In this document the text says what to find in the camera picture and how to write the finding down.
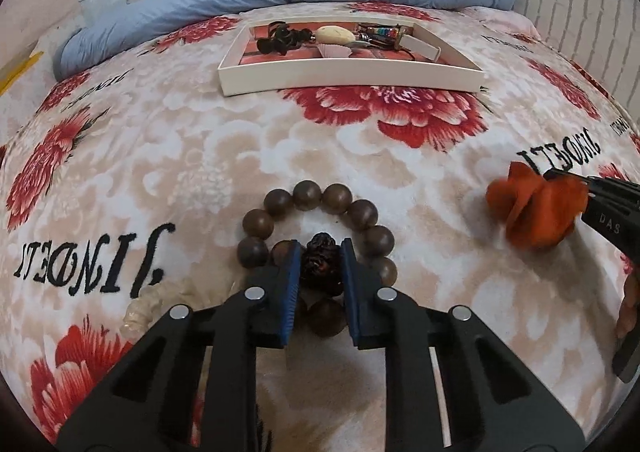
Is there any orange scrunchie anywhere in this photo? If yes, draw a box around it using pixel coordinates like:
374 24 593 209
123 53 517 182
485 161 588 250

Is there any cream flower scrunchie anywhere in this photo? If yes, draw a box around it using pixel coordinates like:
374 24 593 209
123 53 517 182
120 281 209 342

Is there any brown wooden bead bracelet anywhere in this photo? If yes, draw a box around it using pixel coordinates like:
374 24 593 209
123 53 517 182
236 179 399 338

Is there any rainbow woven bracelet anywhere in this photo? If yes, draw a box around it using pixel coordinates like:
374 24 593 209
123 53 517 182
356 22 405 51

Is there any cream pink hair clip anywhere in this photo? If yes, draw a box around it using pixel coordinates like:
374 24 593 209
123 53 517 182
314 25 357 58

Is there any black claw hair clip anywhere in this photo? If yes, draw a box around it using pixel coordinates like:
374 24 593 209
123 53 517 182
256 22 314 55

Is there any brick-pattern jewelry tray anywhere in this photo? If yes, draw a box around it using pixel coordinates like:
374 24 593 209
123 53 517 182
218 15 485 96

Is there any person's right hand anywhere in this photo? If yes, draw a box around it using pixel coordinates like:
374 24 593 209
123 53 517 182
615 270 639 339

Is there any pink floral pillow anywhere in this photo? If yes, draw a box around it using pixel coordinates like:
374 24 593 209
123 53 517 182
460 6 541 40

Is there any floral fleece blanket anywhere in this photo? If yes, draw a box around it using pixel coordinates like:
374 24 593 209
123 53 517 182
1 3 639 440

